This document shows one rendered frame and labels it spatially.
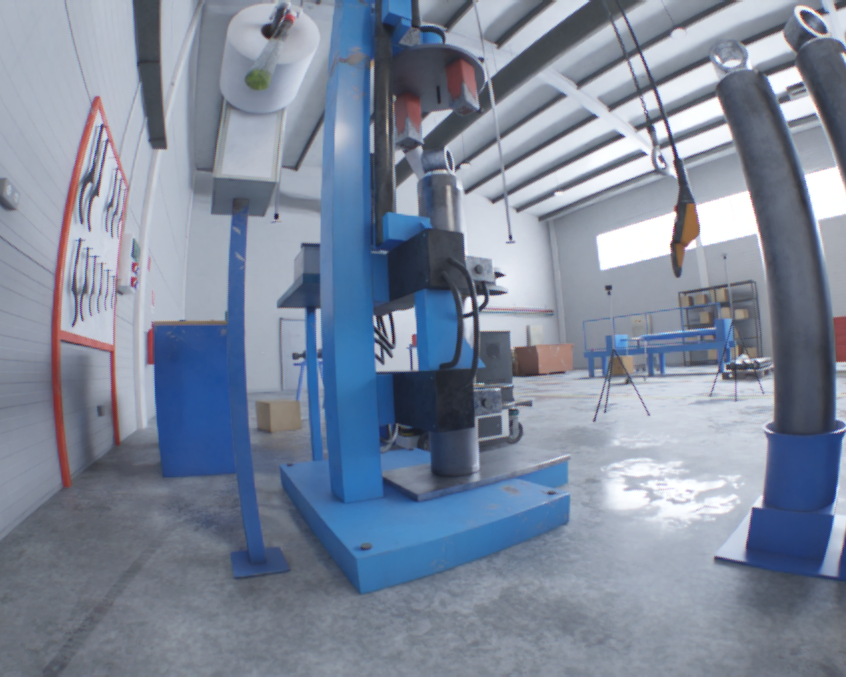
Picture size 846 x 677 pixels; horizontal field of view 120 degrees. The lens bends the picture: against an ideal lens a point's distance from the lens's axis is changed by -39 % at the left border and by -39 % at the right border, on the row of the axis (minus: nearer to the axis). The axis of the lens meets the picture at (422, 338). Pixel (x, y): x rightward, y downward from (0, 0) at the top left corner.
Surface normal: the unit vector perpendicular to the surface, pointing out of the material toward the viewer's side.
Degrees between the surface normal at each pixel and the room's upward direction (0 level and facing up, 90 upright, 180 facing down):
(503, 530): 90
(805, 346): 90
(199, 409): 90
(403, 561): 90
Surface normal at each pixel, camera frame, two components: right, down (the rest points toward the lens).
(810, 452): -0.67, -0.01
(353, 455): 0.49, -0.08
